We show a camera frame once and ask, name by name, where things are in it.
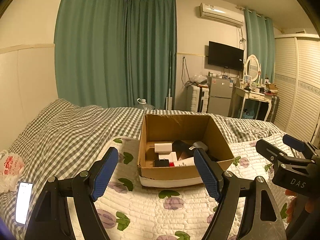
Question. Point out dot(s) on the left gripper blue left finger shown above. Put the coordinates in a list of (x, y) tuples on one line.
[(50, 218)]

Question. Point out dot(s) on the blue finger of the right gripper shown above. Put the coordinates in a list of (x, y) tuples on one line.
[(307, 149), (277, 156)]

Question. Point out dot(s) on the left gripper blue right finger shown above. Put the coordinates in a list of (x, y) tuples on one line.
[(261, 217)]

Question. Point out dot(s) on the white rectangular charger box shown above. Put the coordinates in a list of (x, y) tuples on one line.
[(163, 148)]

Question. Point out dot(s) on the black card holder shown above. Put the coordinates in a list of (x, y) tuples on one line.
[(161, 163)]

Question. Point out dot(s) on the black remote control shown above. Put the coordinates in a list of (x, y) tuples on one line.
[(183, 150)]

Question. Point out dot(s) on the white smartphone lit screen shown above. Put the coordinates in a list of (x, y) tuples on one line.
[(23, 202)]

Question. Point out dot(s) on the white red plastic bag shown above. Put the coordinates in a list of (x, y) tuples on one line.
[(11, 168)]

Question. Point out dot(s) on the white dressing table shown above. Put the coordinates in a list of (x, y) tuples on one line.
[(254, 96)]

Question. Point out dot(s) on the grey checkered bed sheet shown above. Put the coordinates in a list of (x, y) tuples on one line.
[(65, 139)]

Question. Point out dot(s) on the white floral quilt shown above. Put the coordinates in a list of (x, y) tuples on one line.
[(129, 211)]

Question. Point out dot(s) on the silver small refrigerator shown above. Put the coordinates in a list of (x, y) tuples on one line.
[(220, 95)]

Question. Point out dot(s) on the white louvered wardrobe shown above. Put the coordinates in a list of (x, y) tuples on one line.
[(296, 74)]

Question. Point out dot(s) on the oval white vanity mirror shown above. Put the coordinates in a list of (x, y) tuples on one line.
[(252, 68)]

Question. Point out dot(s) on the white suitcase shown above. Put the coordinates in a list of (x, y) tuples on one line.
[(197, 98)]

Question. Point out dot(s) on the brown cardboard box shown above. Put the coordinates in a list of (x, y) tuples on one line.
[(201, 131)]

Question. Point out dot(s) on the white upright mop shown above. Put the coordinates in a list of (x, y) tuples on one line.
[(168, 104)]

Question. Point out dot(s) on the right green curtain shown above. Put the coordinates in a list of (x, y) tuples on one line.
[(261, 41)]

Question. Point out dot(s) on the clear water jug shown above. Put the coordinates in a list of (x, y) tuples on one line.
[(142, 104)]

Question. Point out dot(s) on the white air conditioner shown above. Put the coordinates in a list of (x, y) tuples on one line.
[(221, 15)]

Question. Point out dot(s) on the large green curtain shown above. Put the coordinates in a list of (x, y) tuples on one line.
[(111, 52)]

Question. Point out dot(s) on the black wall television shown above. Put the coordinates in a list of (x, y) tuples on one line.
[(225, 56)]

